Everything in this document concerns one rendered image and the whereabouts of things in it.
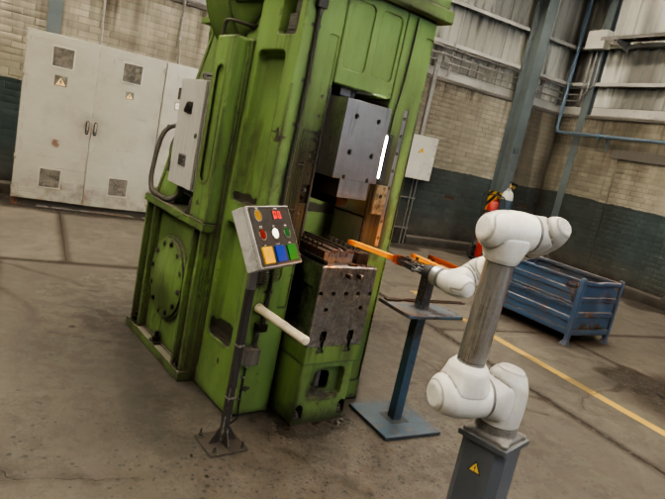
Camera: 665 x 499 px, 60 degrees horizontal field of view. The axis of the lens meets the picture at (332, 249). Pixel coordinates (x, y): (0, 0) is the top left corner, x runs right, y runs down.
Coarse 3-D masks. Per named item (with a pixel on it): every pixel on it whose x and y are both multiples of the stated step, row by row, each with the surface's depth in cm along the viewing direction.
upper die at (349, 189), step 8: (320, 176) 305; (328, 176) 300; (320, 184) 305; (328, 184) 299; (336, 184) 294; (344, 184) 295; (352, 184) 298; (360, 184) 301; (368, 184) 304; (328, 192) 299; (336, 192) 293; (344, 192) 296; (352, 192) 299; (360, 192) 303
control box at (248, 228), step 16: (240, 208) 245; (256, 208) 251; (272, 208) 262; (240, 224) 246; (256, 224) 248; (272, 224) 258; (288, 224) 270; (240, 240) 246; (256, 240) 245; (272, 240) 255; (288, 240) 267; (256, 256) 243; (288, 256) 263
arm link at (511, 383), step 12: (492, 372) 211; (504, 372) 208; (516, 372) 208; (504, 384) 206; (516, 384) 206; (504, 396) 204; (516, 396) 206; (504, 408) 205; (516, 408) 207; (492, 420) 208; (504, 420) 208; (516, 420) 208
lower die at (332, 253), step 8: (304, 240) 319; (320, 240) 319; (328, 240) 328; (304, 248) 313; (312, 248) 308; (320, 248) 305; (328, 248) 305; (336, 248) 307; (344, 248) 309; (320, 256) 302; (328, 256) 301; (336, 256) 305; (344, 256) 308; (352, 256) 312
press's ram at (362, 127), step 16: (336, 96) 289; (336, 112) 288; (352, 112) 285; (368, 112) 291; (384, 112) 298; (336, 128) 288; (352, 128) 288; (368, 128) 294; (384, 128) 300; (336, 144) 287; (352, 144) 291; (368, 144) 297; (384, 144) 303; (320, 160) 297; (336, 160) 288; (352, 160) 294; (368, 160) 300; (336, 176) 290; (352, 176) 297; (368, 176) 303
